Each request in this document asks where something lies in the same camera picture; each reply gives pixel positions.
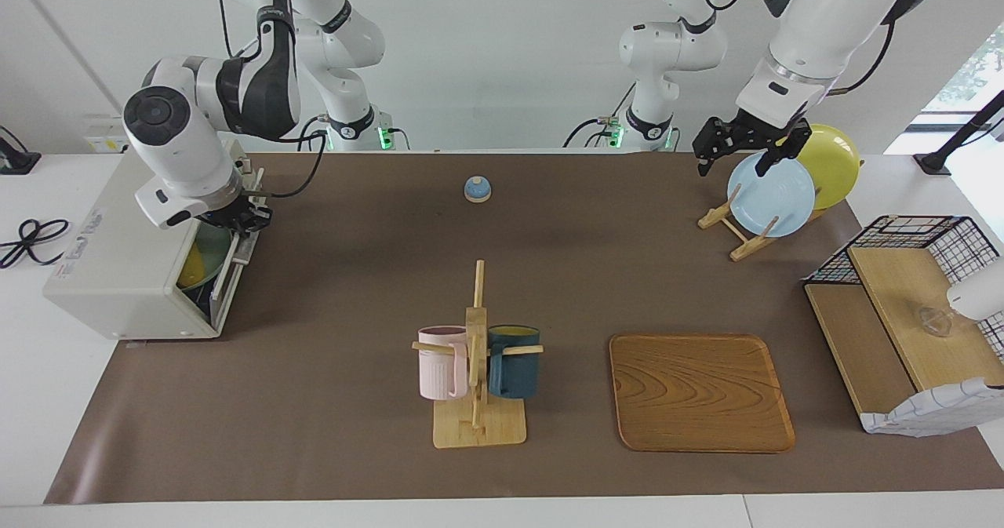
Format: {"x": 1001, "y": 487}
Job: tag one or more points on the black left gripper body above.
{"x": 753, "y": 132}

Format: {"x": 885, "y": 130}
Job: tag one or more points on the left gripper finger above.
{"x": 769, "y": 161}
{"x": 704, "y": 161}

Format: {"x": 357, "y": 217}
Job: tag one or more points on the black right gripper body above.
{"x": 231, "y": 213}

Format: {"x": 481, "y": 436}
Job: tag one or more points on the mint green plate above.
{"x": 213, "y": 249}

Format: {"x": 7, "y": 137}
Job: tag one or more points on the metal base plate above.
{"x": 227, "y": 277}

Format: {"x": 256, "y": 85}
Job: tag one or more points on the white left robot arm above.
{"x": 816, "y": 18}

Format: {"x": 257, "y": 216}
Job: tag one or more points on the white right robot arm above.
{"x": 180, "y": 143}

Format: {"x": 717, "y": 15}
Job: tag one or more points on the white toaster oven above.
{"x": 110, "y": 261}

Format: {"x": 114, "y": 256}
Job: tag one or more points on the light blue plate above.
{"x": 776, "y": 198}

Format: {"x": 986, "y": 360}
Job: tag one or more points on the yellow plate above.
{"x": 835, "y": 163}

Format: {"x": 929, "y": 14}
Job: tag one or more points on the wooden plate rack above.
{"x": 741, "y": 245}

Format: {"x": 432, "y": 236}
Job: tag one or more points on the brown table mat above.
{"x": 353, "y": 277}

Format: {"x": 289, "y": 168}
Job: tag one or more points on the black clamp stand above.
{"x": 961, "y": 136}
{"x": 16, "y": 159}

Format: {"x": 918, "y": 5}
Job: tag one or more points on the small blue call bell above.
{"x": 477, "y": 191}

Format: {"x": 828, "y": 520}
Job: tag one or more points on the clear glass cup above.
{"x": 933, "y": 322}

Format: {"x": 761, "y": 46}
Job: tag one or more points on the pink mug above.
{"x": 439, "y": 367}

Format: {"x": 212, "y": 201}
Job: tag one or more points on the brown wooden tray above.
{"x": 698, "y": 395}

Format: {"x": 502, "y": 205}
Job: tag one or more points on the white rounded device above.
{"x": 980, "y": 293}

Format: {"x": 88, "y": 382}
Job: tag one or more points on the dark blue mug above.
{"x": 514, "y": 371}

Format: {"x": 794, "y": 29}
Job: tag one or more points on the wooden mug tree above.
{"x": 477, "y": 426}

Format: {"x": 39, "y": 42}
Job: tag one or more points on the white checked cloth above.
{"x": 933, "y": 410}

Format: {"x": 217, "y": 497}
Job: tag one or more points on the white wall socket box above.
{"x": 102, "y": 142}

